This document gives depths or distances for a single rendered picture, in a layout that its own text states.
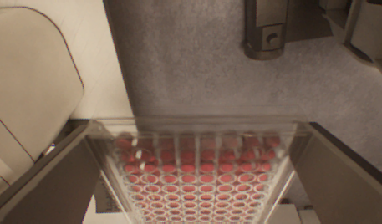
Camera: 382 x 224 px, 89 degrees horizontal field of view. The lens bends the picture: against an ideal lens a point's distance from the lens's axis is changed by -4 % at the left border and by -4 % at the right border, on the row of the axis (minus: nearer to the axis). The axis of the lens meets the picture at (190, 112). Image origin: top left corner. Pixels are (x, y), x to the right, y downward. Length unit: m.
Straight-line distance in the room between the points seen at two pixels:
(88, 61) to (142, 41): 0.80
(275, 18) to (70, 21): 0.80
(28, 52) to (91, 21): 0.11
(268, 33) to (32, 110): 0.88
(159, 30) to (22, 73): 0.91
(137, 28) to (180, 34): 0.23
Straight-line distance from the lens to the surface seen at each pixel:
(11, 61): 0.33
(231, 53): 1.22
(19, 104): 0.33
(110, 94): 0.46
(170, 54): 1.21
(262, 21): 0.99
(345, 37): 0.72
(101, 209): 0.89
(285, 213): 2.52
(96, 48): 0.41
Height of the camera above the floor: 1.09
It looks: 49 degrees down
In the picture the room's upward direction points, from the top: 179 degrees counter-clockwise
